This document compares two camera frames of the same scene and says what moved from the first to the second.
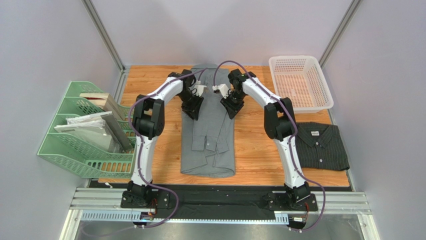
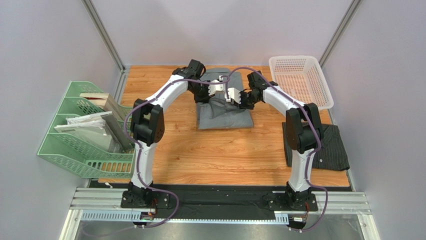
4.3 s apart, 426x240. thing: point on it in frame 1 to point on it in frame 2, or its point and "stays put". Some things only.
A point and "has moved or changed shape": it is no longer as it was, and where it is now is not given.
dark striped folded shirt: [321, 146] stays put
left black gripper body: [188, 97] to [200, 92]
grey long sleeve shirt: [208, 143] has moved or changed shape
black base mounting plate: [217, 201] stays put
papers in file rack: [100, 128] stays put
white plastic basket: [299, 78] stays put
